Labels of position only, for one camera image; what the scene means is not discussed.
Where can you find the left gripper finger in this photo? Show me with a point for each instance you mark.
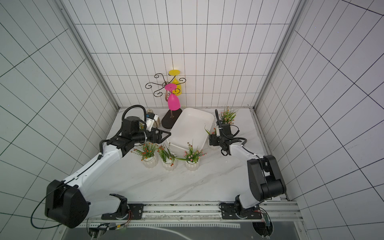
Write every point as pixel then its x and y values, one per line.
pixel 161 139
pixel 162 132

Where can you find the black cap spice bottle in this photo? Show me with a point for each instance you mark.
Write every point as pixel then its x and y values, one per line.
pixel 157 123

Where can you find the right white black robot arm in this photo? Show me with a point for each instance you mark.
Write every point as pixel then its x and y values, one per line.
pixel 264 175

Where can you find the white rectangular storage tray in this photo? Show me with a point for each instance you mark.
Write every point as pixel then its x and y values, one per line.
pixel 190 128

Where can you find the black scroll goblet rack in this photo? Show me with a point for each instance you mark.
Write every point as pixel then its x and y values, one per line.
pixel 169 120

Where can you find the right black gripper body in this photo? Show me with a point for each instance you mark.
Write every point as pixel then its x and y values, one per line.
pixel 216 139

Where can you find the pink plastic goblet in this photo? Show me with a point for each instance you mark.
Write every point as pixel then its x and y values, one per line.
pixel 172 100

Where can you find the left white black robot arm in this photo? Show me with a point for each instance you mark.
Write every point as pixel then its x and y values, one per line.
pixel 68 202

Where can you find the front left red potted plant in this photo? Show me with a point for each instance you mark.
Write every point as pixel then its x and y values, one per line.
pixel 147 153

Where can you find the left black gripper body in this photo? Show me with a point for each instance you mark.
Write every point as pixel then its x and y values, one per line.
pixel 144 135

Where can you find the pink potted plant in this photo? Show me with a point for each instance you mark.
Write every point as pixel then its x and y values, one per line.
pixel 192 157

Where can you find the yellow plastic goblet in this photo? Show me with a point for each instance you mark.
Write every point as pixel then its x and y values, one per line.
pixel 175 80

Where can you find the green potted plant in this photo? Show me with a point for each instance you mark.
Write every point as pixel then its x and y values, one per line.
pixel 228 115
pixel 167 157

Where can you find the aluminium mounting rail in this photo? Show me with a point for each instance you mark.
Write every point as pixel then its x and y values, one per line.
pixel 193 212

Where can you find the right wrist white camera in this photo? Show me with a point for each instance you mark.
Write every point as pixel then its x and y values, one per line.
pixel 218 129

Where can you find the small red flower potted plant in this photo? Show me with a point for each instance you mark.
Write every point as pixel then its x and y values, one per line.
pixel 209 132

